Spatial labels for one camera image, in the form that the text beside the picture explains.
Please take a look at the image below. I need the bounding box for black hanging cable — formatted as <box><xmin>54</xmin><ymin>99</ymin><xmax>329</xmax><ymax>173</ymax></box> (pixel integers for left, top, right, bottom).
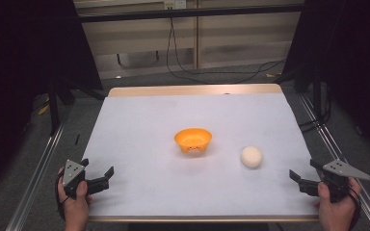
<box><xmin>166</xmin><ymin>16</ymin><xmax>287</xmax><ymax>86</ymax></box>

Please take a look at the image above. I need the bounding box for person's left hand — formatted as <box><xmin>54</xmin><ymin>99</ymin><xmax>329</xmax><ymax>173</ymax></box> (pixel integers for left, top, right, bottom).
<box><xmin>57</xmin><ymin>167</ymin><xmax>93</xmax><ymax>231</ymax></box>

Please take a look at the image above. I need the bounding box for white wall socket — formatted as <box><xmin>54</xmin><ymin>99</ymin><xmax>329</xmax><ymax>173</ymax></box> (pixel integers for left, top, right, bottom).
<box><xmin>163</xmin><ymin>0</ymin><xmax>188</xmax><ymax>11</ymax></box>

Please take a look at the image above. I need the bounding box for black horizontal bar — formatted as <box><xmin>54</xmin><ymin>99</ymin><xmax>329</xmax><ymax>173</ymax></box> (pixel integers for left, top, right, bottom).
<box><xmin>76</xmin><ymin>4</ymin><xmax>304</xmax><ymax>24</ymax></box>

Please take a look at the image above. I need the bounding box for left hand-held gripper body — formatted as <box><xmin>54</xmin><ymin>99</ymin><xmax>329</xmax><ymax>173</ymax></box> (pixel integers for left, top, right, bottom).
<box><xmin>62</xmin><ymin>159</ymin><xmax>90</xmax><ymax>198</ymax></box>

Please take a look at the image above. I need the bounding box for aluminium floor rail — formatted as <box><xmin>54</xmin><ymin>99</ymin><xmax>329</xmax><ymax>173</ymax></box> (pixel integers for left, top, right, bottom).
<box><xmin>5</xmin><ymin>123</ymin><xmax>67</xmax><ymax>231</ymax></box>
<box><xmin>298</xmin><ymin>93</ymin><xmax>370</xmax><ymax>231</ymax></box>

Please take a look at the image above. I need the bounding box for white round bun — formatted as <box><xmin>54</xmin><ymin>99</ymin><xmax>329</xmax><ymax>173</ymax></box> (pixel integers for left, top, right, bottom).
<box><xmin>240</xmin><ymin>145</ymin><xmax>264</xmax><ymax>169</ymax></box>

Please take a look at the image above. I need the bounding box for white table mat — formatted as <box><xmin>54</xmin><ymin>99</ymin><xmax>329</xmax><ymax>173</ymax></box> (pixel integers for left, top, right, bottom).
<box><xmin>82</xmin><ymin>92</ymin><xmax>320</xmax><ymax>218</ymax></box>

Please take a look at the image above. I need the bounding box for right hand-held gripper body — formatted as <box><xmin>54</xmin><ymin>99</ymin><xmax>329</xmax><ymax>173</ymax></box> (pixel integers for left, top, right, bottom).
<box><xmin>320</xmin><ymin>159</ymin><xmax>370</xmax><ymax>203</ymax></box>

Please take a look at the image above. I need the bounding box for black metal stand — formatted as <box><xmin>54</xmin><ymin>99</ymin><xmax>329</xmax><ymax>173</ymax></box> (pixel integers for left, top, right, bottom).
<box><xmin>312</xmin><ymin>71</ymin><xmax>323</xmax><ymax>120</ymax></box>
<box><xmin>47</xmin><ymin>78</ymin><xmax>62</xmax><ymax>137</ymax></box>

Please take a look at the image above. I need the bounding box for person's right hand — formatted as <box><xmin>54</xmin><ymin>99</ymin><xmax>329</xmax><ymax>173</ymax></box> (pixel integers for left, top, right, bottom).
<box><xmin>313</xmin><ymin>177</ymin><xmax>362</xmax><ymax>231</ymax></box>

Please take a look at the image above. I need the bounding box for orange plastic bowl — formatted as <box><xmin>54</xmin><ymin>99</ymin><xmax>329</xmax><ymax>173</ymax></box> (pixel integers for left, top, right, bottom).
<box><xmin>173</xmin><ymin>127</ymin><xmax>213</xmax><ymax>154</ymax></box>

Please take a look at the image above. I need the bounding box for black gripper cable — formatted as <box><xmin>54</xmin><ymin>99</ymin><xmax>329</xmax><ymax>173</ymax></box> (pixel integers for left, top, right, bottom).
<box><xmin>346</xmin><ymin>185</ymin><xmax>363</xmax><ymax>231</ymax></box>

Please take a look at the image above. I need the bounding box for black curtain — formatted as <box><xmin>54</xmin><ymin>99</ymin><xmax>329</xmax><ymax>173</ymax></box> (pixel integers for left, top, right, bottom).
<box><xmin>274</xmin><ymin>0</ymin><xmax>370</xmax><ymax>162</ymax></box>
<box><xmin>0</xmin><ymin>0</ymin><xmax>104</xmax><ymax>200</ymax></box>

